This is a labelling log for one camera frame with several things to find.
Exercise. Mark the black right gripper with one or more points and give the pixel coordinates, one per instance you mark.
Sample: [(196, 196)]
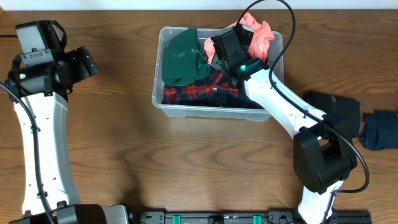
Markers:
[(219, 53)]

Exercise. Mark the pink garment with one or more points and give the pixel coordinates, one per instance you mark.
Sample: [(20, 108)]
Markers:
[(260, 40)]

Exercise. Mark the red navy plaid shirt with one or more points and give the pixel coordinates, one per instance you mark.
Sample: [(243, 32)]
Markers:
[(213, 91)]

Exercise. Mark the dark green garment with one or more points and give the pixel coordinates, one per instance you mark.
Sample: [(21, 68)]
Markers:
[(184, 60)]

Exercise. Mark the black garment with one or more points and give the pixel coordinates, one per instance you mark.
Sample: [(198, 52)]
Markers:
[(349, 108)]

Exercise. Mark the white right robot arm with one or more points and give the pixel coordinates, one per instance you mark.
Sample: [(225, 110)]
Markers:
[(323, 156)]

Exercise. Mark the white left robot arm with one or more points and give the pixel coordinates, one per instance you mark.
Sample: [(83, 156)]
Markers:
[(40, 96)]

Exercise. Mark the clear plastic storage container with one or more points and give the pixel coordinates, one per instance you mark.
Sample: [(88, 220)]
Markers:
[(165, 35)]

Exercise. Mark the dark teal folded garment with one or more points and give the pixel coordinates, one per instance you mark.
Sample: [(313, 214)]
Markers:
[(379, 131)]

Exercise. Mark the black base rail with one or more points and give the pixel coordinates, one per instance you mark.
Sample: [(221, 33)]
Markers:
[(271, 217)]

